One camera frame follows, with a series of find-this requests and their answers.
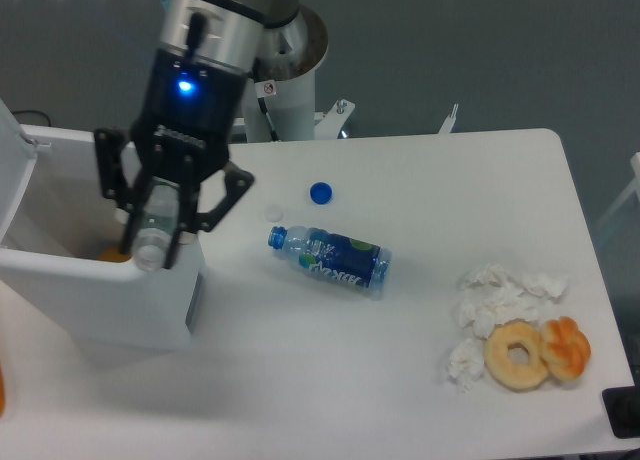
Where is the small crumpled white tissue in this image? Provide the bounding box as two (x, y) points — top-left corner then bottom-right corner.
(446, 338), (485, 392)

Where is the orange glazed pastry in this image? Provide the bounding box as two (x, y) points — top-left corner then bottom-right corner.
(539, 316), (591, 382)

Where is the clear plastic bottle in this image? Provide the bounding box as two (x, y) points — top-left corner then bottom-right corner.
(132, 180), (179, 272)

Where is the blue label plastic bottle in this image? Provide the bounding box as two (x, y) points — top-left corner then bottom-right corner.
(267, 226), (392, 298)

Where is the ring donut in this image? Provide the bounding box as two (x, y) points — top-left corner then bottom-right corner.
(483, 321), (549, 391)

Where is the white trash can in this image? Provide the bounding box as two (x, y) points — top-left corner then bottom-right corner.
(1, 107), (207, 350)

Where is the blue bottle cap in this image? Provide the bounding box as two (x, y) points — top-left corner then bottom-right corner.
(309, 182), (333, 205)

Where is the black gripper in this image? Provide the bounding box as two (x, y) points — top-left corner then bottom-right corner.
(94, 49), (253, 270)

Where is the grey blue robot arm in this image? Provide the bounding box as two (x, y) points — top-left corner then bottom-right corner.
(93, 0), (272, 271)

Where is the white bottle cap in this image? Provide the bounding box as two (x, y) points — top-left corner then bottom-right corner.
(264, 205), (283, 222)

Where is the white frame at right edge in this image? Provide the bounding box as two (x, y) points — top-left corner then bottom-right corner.
(594, 152), (639, 249)

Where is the orange object at left edge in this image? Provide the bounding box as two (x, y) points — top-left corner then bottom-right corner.
(0, 363), (7, 418)

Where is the black device at edge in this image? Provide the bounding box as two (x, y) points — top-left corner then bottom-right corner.
(602, 386), (639, 439)

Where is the orange item in trash can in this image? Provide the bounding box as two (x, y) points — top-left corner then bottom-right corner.
(96, 246), (131, 263)

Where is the large crumpled white tissue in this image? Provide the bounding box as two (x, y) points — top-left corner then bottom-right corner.
(456, 263), (569, 340)

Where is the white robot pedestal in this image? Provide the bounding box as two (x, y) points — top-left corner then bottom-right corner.
(231, 5), (355, 143)

